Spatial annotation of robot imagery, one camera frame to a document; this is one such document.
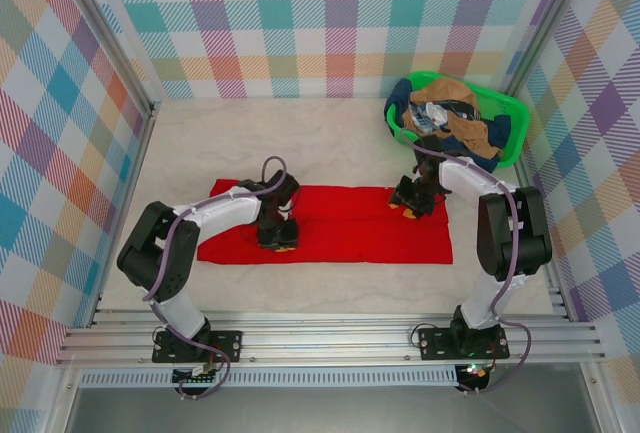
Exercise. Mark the green plastic basket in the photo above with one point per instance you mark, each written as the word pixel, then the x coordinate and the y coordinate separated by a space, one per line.
pixel 517 118

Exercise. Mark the aluminium frame post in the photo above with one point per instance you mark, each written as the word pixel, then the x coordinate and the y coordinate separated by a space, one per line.
pixel 550 28
pixel 100 18

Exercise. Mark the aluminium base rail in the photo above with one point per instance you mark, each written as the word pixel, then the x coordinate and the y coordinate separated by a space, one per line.
pixel 325 338

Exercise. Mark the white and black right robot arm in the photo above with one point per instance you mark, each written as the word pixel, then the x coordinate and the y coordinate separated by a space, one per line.
pixel 515 238

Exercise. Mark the white blue printed t-shirt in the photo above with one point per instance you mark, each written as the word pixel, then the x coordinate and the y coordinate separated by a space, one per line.
pixel 431 114

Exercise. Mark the red t-shirt with bear print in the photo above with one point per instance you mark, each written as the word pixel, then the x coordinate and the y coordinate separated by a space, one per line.
pixel 350 238

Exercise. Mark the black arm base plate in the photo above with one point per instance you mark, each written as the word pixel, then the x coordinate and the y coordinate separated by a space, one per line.
pixel 432 345
pixel 230 345

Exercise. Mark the tan brown t-shirt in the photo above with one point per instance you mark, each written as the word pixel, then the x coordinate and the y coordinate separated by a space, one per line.
pixel 450 89

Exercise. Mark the navy blue t-shirt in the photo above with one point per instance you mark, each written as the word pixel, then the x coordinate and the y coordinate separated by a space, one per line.
pixel 397 98
pixel 497 138

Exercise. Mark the black controller board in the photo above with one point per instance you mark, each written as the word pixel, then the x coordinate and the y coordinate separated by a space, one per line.
pixel 192 379
pixel 477 375

